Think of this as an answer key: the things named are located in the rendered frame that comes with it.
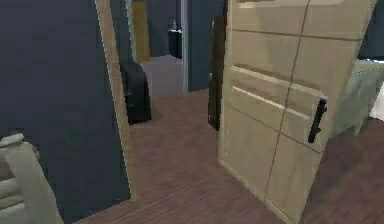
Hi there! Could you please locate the black door handle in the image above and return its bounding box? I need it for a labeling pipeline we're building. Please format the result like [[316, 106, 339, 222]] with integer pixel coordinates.
[[307, 98, 328, 145]]

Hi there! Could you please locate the beige room door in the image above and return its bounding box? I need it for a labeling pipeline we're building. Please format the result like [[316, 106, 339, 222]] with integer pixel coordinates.
[[217, 0, 379, 224]]

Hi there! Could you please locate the dark brown tall cupboard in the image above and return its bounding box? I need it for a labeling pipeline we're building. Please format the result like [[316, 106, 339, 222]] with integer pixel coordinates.
[[207, 14, 228, 132]]

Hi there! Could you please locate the black side table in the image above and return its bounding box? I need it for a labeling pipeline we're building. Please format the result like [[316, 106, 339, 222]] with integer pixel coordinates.
[[167, 28, 183, 60]]

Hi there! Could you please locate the mustard yellow room door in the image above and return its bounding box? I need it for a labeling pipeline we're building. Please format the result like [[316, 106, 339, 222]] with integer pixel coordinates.
[[131, 0, 151, 63]]

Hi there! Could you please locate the pale green cabinet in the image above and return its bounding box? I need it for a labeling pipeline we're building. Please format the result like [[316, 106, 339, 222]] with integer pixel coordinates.
[[329, 58, 384, 138]]

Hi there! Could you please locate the black rounded bin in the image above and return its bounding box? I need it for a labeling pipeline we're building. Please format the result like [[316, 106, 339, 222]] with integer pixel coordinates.
[[119, 61, 153, 126]]

